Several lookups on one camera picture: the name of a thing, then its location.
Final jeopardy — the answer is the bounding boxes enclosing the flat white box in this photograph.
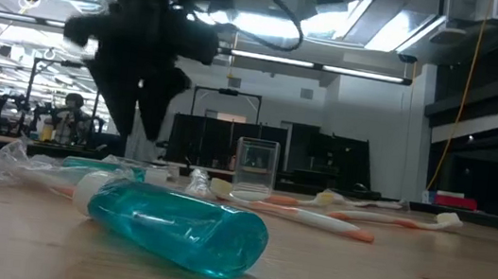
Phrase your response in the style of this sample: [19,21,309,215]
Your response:
[436,188,466,200]

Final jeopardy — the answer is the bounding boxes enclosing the orange white toothbrush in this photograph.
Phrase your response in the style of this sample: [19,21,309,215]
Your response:
[204,176,380,244]
[327,196,466,236]

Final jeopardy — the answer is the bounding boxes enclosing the black metal table frame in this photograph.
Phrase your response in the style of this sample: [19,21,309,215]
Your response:
[0,131,498,234]

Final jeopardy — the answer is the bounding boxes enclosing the teal marker cap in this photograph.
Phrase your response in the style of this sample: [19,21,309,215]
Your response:
[65,168,276,279]

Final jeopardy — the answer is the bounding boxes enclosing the yellow hanging cable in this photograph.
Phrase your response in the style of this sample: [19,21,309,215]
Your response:
[425,0,494,196]

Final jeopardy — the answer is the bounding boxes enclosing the clear acrylic holder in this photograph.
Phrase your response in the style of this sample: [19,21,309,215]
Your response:
[231,135,282,196]

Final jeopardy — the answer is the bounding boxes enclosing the red box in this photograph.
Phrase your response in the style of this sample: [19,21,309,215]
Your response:
[432,193,480,213]

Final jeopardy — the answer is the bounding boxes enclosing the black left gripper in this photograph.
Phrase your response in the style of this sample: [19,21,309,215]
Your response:
[52,0,227,148]

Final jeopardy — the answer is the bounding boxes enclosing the grey cloth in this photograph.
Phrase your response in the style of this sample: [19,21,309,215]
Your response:
[124,105,175,165]

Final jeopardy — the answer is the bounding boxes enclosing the long ceiling light bar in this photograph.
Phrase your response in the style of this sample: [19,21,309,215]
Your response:
[0,8,416,88]

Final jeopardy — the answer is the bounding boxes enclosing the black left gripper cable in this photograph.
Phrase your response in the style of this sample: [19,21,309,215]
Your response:
[225,0,310,55]

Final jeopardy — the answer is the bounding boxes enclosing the black curtain panel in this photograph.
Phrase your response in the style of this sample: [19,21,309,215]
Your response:
[281,122,378,193]
[164,111,290,178]

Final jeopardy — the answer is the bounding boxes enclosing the black gantry frame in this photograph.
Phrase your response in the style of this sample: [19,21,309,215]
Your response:
[19,55,108,148]
[189,83,265,126]

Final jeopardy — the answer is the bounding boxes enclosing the person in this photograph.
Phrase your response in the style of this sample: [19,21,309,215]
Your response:
[50,90,94,148]

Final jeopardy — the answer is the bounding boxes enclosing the small yellow bottle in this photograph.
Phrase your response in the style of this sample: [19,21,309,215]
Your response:
[41,122,55,143]

